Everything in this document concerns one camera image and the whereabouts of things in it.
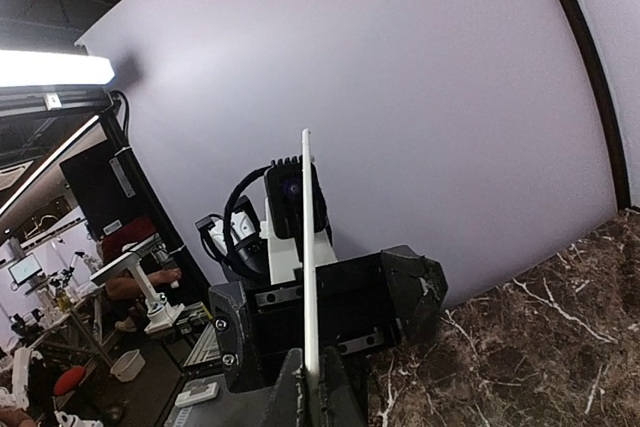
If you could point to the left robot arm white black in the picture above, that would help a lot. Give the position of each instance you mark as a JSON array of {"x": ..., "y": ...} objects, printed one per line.
[{"x": 243, "y": 242}]

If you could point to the white battery cover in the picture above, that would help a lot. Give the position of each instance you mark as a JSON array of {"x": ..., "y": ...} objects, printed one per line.
[{"x": 311, "y": 341}]

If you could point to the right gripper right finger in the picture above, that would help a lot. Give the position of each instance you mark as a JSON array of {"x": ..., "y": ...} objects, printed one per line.
[{"x": 343, "y": 392}]

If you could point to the left black frame post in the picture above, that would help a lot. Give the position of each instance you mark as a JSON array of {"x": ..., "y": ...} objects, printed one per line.
[{"x": 601, "y": 91}]

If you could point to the white bucket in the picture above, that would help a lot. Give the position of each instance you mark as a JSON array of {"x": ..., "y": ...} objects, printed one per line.
[{"x": 128, "y": 366}]

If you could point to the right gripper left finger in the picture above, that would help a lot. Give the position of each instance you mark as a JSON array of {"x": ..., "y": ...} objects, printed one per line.
[{"x": 286, "y": 403}]

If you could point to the white device on bench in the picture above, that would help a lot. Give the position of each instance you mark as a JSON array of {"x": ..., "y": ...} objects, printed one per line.
[{"x": 197, "y": 395}]

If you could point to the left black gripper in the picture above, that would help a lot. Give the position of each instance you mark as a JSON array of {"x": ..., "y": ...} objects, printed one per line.
[{"x": 358, "y": 303}]

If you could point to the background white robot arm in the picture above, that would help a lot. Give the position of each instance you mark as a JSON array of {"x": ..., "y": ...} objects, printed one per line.
[{"x": 161, "y": 314}]

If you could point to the overhead strip light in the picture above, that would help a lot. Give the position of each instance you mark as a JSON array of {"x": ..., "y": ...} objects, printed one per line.
[{"x": 30, "y": 69}]

